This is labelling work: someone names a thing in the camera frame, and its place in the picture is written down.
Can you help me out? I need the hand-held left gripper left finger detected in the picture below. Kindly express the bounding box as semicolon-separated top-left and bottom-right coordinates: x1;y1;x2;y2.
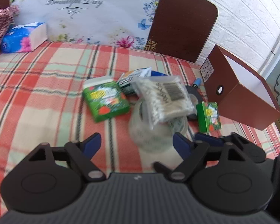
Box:
28;133;106;182

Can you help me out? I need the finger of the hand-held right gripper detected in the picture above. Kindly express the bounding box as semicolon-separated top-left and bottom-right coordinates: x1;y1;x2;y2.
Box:
195;132;267;164

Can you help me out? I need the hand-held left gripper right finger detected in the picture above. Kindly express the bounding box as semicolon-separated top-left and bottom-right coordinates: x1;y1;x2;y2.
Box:
154;133;244;182

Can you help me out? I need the clear tape roll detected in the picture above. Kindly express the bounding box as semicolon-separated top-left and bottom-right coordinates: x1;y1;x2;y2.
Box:
128;99;189;152

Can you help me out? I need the brown cardboard box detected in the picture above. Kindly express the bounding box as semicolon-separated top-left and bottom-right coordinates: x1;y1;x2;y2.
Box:
199;44;280;131

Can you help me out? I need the small green printed box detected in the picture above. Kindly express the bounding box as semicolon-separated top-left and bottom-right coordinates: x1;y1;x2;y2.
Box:
196;101;222;134

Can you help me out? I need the large green printed box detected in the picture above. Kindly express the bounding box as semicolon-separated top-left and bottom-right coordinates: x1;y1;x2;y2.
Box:
82;76;130;123

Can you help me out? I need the black tape roll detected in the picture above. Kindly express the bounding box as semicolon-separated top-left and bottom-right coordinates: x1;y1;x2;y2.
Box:
185;85;202;122

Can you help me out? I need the clear bag of cotton swabs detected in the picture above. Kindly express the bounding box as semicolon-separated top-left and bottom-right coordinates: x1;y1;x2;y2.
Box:
136;76;195;130

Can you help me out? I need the black white printed packet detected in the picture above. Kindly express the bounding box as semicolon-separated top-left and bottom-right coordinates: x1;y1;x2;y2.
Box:
117;67;153;96

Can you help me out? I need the red green plaid blanket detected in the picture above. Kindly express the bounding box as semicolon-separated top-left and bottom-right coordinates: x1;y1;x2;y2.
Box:
0;41;280;215

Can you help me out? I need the large brown headboard panel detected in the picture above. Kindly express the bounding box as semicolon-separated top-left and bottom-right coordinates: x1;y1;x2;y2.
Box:
146;0;218;63

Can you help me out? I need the white floral plastic sheet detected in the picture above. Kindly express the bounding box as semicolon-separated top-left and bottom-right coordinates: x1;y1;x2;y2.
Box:
9;0;166;50

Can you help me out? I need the blue floral tissue pack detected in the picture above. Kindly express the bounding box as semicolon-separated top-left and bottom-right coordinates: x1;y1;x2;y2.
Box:
0;22;48;53

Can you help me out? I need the red white checked cloth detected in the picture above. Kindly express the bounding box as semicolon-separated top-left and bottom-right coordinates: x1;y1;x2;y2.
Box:
0;5;20;54

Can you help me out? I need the white door frame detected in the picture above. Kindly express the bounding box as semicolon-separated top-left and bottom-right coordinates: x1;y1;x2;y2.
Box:
257;16;280;80

